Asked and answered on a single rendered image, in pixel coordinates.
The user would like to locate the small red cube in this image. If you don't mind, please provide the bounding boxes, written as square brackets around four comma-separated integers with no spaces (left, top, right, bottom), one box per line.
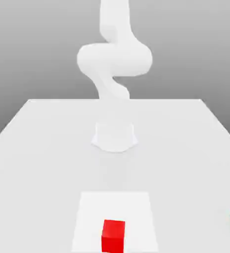
[101,219,126,253]

